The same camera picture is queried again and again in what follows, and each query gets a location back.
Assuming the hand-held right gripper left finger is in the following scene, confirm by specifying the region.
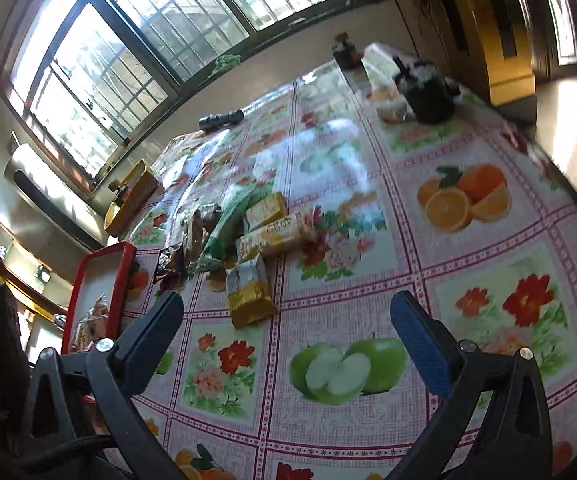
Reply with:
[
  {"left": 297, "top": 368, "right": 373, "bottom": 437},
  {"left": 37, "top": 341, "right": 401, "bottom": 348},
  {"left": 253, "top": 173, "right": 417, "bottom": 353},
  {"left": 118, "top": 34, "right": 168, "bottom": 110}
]
[{"left": 18, "top": 290, "right": 185, "bottom": 480}]

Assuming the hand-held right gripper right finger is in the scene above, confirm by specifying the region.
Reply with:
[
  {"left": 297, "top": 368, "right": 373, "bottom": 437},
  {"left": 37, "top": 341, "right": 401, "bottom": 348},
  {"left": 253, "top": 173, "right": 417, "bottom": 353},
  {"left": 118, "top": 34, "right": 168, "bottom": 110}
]
[{"left": 389, "top": 290, "right": 554, "bottom": 480}]

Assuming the clear bag of brown biscuits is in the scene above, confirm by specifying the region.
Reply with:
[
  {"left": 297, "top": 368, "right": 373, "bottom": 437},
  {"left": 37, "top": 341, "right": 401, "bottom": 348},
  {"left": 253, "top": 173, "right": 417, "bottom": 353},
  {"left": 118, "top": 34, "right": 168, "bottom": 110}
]
[{"left": 71, "top": 295, "right": 112, "bottom": 353}]

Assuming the dark snack packet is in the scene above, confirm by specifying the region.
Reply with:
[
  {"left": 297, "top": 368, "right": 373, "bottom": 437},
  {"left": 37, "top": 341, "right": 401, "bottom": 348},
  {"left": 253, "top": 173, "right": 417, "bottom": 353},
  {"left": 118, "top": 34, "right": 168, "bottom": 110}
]
[{"left": 154, "top": 242, "right": 189, "bottom": 291}]

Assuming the red tray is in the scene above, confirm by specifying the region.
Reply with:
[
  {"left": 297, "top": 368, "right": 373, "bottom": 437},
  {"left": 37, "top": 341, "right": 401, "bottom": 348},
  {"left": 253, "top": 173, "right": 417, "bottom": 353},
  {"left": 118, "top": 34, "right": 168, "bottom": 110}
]
[{"left": 61, "top": 241, "right": 138, "bottom": 356}]

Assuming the yellow white snack packet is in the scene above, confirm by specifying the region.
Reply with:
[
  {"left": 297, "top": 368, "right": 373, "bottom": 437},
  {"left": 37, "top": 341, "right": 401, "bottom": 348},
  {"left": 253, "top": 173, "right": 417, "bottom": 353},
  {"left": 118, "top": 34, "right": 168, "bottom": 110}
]
[{"left": 225, "top": 254, "right": 278, "bottom": 330}]

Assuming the brown snack packet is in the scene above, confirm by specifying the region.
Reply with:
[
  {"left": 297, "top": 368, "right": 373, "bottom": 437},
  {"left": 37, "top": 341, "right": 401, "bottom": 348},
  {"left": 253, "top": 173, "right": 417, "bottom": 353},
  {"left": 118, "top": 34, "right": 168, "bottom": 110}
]
[{"left": 183, "top": 202, "right": 224, "bottom": 261}]

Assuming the green snack packet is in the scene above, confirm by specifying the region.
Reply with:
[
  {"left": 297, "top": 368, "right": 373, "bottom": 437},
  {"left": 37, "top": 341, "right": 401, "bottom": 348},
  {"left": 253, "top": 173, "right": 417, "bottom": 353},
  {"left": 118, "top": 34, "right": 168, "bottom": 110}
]
[{"left": 196, "top": 187, "right": 269, "bottom": 273}]

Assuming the long yellow cream snack packet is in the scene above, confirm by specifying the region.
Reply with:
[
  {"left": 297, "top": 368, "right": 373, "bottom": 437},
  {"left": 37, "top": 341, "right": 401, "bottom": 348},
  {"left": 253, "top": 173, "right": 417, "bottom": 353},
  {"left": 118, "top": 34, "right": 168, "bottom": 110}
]
[{"left": 236, "top": 212, "right": 310, "bottom": 261}]

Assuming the printed floral tablecloth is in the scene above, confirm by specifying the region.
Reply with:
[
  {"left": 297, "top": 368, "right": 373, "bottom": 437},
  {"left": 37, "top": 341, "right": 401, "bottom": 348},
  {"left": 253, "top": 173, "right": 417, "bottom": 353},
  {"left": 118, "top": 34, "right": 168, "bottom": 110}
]
[{"left": 83, "top": 45, "right": 577, "bottom": 480}]

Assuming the yellow woven basket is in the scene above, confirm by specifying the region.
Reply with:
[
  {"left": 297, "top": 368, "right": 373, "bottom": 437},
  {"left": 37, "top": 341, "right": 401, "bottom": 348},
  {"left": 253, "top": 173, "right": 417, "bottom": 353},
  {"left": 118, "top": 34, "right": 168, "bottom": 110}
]
[{"left": 103, "top": 160, "right": 162, "bottom": 238}]

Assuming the wooden shelf unit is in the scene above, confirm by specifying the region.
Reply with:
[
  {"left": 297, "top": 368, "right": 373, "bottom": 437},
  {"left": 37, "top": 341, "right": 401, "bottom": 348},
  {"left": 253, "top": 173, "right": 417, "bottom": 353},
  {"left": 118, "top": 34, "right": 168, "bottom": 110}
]
[{"left": 0, "top": 230, "right": 69, "bottom": 321}]

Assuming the white standing air conditioner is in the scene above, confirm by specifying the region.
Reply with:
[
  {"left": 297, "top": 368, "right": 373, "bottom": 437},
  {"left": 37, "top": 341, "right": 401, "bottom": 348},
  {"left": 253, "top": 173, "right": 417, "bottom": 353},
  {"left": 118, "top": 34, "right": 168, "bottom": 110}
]
[{"left": 4, "top": 144, "right": 109, "bottom": 251}]

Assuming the black flashlight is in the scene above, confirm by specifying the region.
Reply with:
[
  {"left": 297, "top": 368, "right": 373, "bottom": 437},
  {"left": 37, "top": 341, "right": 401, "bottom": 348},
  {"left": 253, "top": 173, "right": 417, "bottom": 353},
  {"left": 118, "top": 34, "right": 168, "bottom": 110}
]
[{"left": 198, "top": 108, "right": 244, "bottom": 132}]

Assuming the black cup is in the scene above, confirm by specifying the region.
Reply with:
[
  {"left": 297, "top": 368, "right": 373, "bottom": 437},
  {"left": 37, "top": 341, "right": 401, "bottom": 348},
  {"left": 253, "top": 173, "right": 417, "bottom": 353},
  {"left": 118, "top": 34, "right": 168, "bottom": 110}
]
[{"left": 393, "top": 60, "right": 461, "bottom": 123}]

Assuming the clear plastic bag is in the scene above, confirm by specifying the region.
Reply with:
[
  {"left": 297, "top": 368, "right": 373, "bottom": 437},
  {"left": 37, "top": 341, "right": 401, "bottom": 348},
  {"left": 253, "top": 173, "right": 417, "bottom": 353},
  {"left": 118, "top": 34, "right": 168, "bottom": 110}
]
[{"left": 361, "top": 44, "right": 416, "bottom": 122}]

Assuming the green cloth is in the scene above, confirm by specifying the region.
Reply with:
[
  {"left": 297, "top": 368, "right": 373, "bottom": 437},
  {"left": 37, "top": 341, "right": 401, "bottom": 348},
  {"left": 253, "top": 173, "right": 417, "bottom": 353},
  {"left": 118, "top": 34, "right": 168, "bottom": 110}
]
[{"left": 212, "top": 54, "right": 243, "bottom": 72}]

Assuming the black jar with cork stopper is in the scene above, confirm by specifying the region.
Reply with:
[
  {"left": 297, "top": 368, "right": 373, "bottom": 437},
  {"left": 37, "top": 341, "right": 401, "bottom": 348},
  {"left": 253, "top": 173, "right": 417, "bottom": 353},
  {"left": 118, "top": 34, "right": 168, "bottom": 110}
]
[{"left": 332, "top": 32, "right": 364, "bottom": 68}]

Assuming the barred window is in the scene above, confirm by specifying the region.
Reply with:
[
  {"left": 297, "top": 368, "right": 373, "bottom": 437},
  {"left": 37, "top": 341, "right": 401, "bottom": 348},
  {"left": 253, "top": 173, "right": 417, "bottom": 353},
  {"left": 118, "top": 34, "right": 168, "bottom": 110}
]
[{"left": 0, "top": 0, "right": 364, "bottom": 191}]

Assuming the golden wooden door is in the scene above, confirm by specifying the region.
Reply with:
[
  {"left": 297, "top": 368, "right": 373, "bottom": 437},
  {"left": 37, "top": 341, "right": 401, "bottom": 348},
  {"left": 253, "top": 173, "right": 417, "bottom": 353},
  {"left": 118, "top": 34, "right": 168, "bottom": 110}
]
[{"left": 438, "top": 0, "right": 539, "bottom": 106}]

